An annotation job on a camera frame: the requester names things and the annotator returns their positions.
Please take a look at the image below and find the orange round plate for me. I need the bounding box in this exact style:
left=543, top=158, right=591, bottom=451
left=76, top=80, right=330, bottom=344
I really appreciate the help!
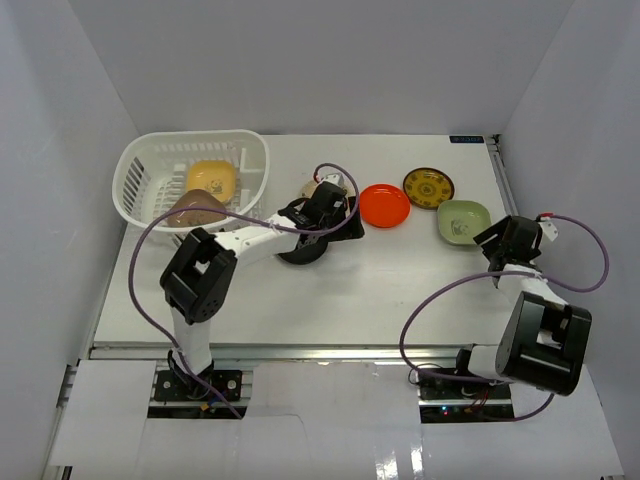
left=360, top=184, right=411, bottom=229

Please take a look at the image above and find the green square panda dish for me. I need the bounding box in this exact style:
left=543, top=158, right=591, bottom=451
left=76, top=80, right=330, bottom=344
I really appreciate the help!
left=437, top=200, right=492, bottom=246

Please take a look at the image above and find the black round plate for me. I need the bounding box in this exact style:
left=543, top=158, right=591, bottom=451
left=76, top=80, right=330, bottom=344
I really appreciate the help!
left=278, top=239, right=328, bottom=266

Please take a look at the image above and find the yellow patterned round plate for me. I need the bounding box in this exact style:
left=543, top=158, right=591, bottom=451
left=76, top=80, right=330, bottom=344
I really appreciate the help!
left=402, top=167, right=455, bottom=210

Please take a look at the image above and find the yellow square panda dish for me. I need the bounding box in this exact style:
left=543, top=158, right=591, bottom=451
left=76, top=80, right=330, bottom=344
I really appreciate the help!
left=186, top=160, right=237, bottom=204

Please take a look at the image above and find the pink square panda dish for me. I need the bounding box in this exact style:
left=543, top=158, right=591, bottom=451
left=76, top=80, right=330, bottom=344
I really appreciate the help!
left=166, top=189, right=227, bottom=228

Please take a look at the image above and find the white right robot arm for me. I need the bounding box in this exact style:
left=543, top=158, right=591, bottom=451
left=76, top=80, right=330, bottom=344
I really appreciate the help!
left=451, top=216, right=592, bottom=399

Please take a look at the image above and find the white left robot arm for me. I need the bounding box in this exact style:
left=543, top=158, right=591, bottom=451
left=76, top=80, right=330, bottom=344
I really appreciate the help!
left=160, top=174, right=364, bottom=399

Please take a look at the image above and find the cream floral round plate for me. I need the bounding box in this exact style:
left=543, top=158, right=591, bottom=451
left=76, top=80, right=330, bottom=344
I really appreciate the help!
left=299, top=180, right=319, bottom=199

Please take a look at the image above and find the blue table label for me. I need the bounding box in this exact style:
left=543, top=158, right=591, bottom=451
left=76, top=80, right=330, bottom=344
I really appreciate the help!
left=449, top=135, right=485, bottom=144

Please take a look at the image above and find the white plastic dish basket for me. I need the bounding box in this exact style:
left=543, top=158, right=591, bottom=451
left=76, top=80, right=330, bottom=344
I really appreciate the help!
left=112, top=129, right=271, bottom=228

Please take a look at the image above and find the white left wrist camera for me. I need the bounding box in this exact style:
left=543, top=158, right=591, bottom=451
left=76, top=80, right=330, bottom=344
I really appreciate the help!
left=320, top=172, right=345, bottom=188

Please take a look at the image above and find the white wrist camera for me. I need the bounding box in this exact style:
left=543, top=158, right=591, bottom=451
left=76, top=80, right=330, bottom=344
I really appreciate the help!
left=536, top=213, right=559, bottom=245
left=320, top=172, right=345, bottom=188

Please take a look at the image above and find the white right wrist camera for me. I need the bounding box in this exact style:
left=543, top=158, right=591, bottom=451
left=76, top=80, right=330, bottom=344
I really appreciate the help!
left=536, top=213, right=559, bottom=245

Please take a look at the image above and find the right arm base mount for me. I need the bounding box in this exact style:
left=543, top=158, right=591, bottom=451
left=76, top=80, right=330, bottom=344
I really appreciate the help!
left=408, top=363, right=515, bottom=425

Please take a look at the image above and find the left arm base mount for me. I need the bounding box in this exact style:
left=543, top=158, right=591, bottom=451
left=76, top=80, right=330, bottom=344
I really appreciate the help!
left=148, top=369, right=246, bottom=420

